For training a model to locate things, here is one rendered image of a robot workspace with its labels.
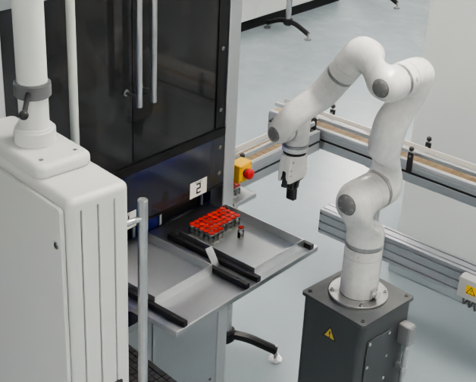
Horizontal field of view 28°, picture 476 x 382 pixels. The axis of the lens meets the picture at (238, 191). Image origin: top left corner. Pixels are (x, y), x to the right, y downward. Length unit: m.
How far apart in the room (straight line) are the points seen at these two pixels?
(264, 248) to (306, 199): 2.25
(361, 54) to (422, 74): 0.18
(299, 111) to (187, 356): 1.20
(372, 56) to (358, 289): 0.75
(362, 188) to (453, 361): 1.67
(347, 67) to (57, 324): 1.11
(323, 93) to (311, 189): 2.76
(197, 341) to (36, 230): 1.55
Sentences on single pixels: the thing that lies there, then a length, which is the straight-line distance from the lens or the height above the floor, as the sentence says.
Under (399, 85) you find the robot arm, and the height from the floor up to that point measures 1.62.
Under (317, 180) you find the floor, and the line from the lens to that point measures 5.70.
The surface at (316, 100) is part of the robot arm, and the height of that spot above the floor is 1.47.
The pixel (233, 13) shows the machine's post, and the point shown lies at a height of 1.61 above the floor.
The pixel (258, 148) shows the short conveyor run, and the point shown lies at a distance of 3.74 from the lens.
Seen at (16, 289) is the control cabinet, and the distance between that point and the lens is 2.42.
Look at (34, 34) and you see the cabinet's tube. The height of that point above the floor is 1.86.
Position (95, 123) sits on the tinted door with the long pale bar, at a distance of 2.86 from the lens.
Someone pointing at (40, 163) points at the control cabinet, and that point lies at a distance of 2.18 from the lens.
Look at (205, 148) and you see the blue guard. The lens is 3.26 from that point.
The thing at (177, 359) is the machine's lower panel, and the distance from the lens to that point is 3.61.
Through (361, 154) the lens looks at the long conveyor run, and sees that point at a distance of 3.95.
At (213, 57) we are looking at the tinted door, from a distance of 3.17.
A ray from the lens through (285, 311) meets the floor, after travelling 4.49.
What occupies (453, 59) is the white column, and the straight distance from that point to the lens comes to 4.33.
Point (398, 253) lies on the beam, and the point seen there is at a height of 0.50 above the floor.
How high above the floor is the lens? 2.53
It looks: 27 degrees down
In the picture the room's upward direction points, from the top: 3 degrees clockwise
